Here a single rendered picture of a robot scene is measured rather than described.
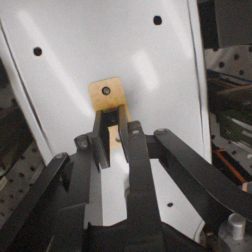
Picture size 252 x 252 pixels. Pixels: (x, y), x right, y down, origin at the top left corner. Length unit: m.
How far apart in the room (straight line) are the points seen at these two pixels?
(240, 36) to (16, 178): 0.70
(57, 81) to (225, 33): 0.21
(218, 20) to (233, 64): 0.36
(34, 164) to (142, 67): 0.52
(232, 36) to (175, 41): 0.08
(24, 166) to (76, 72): 0.51
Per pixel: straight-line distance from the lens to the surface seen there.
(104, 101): 0.22
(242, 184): 0.37
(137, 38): 0.22
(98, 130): 0.16
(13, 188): 0.76
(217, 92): 0.34
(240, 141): 0.27
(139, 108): 0.23
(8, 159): 0.26
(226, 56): 0.60
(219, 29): 0.27
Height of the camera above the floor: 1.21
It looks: 67 degrees down
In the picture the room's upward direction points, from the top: 169 degrees clockwise
